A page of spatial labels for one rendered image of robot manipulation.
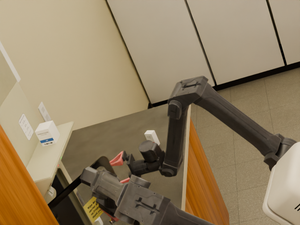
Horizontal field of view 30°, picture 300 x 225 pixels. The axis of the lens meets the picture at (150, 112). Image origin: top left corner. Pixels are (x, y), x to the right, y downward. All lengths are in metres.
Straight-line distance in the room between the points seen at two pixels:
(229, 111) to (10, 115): 0.68
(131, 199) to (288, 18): 3.59
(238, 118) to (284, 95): 2.94
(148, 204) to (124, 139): 1.62
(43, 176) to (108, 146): 1.22
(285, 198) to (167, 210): 0.35
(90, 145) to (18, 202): 1.37
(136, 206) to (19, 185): 0.43
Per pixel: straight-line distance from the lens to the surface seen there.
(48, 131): 1.82
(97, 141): 2.99
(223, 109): 1.70
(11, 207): 1.68
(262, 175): 3.86
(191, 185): 2.67
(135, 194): 1.32
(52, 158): 1.77
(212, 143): 4.34
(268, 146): 1.77
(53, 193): 1.97
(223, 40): 4.78
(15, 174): 1.60
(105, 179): 1.59
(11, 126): 1.79
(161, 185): 2.44
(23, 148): 1.82
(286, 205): 1.51
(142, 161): 2.08
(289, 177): 1.49
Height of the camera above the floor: 2.30
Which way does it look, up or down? 27 degrees down
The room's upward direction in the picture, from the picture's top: 23 degrees counter-clockwise
